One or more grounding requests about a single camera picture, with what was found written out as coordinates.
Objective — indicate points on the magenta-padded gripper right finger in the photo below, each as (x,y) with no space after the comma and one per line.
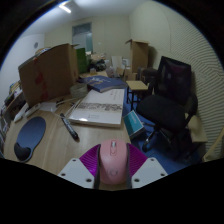
(150,170)

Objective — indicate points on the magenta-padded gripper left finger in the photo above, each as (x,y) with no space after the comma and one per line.
(76,171)

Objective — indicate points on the pink computer mouse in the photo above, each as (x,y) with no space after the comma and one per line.
(113,163)

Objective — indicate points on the blue mouse pad, black wrist rest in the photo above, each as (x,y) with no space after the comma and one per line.
(31,133)

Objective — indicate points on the black marker pen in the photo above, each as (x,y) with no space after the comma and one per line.
(69,126)

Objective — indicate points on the teal book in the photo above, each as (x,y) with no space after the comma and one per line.
(133,123)

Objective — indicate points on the black office chair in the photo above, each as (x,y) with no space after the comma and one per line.
(163,110)

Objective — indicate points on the flat cardboard sheet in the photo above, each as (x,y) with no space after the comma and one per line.
(197,128)

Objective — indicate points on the large white book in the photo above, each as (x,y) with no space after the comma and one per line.
(98,108)

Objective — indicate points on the light wooden chair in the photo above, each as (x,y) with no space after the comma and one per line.
(215,146)

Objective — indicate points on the white paper sheet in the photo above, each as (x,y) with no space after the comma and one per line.
(49,106)

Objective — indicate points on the small white remote control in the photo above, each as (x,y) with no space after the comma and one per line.
(20,114)

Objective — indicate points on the small wooden stool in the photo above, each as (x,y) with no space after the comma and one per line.
(136,85)

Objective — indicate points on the dark blue book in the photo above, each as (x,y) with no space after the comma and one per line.
(103,83)

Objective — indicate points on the wooden shelf unit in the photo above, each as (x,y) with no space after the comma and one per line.
(10,100)

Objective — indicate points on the large brown cardboard box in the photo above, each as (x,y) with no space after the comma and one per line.
(50,73)

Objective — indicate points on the green box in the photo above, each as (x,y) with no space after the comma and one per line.
(81,60)

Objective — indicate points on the tall open cardboard box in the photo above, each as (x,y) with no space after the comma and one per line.
(139,55)

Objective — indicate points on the pale door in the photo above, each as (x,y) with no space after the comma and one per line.
(81,38)

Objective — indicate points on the ceiling tube light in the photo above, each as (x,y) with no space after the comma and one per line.
(65,8)

